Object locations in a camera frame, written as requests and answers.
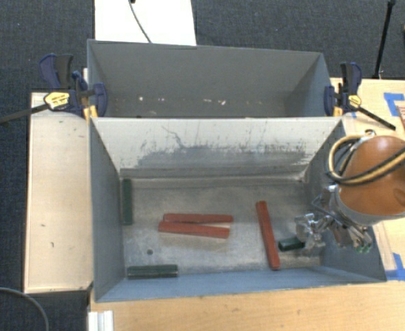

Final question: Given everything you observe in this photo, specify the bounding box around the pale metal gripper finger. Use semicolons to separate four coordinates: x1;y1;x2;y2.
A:
302;233;326;255
293;212;318;237

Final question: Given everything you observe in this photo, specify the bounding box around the dark green flat block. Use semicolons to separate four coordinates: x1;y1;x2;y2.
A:
121;178;135;226
126;263;180;280
278;237;306;253

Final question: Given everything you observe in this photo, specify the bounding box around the red-brown flat block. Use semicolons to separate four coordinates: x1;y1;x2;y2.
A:
157;221;231;240
255;200;282;272
163;212;235;225

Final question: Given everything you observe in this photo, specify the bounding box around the grey metal bin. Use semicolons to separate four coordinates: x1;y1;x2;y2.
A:
86;39;388;303

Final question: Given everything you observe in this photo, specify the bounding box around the pale wood board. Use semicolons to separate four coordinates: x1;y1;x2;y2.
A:
23;92;94;294

